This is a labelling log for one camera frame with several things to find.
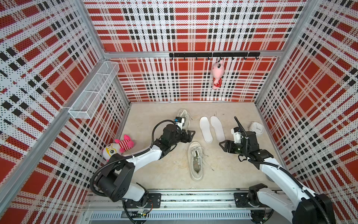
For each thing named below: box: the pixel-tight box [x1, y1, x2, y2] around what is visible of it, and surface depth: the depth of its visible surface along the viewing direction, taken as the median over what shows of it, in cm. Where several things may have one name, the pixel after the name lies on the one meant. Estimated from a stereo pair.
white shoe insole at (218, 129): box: [210, 115, 226, 142], surface depth 104 cm
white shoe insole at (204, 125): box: [199, 116, 214, 144], surface depth 104 cm
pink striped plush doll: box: [102, 134, 135, 162], surface depth 90 cm
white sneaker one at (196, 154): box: [187, 141, 215, 182], surface depth 83 cm
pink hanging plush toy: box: [211, 58, 225, 90], surface depth 95 cm
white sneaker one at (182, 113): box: [177, 108, 193, 131], surface depth 103 cm
